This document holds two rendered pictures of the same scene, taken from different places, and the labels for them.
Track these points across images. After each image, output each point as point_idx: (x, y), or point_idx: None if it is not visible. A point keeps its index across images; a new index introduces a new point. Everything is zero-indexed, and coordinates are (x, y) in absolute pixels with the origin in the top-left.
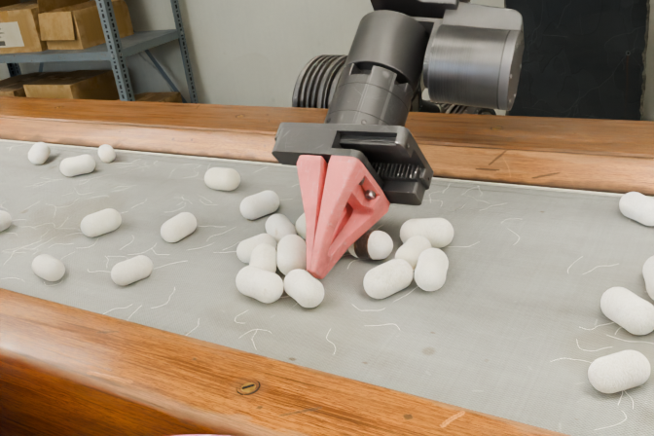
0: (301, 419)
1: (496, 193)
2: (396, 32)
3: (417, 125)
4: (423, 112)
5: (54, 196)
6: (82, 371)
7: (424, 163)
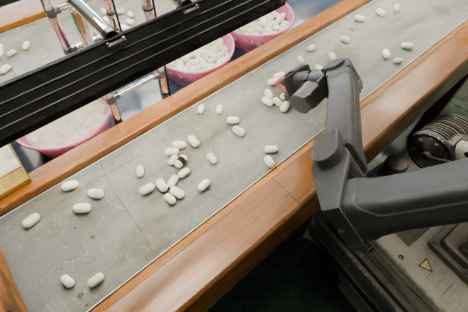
0: (228, 67)
1: (307, 134)
2: (316, 74)
3: (361, 129)
4: (377, 136)
5: (367, 51)
6: (256, 48)
7: (287, 93)
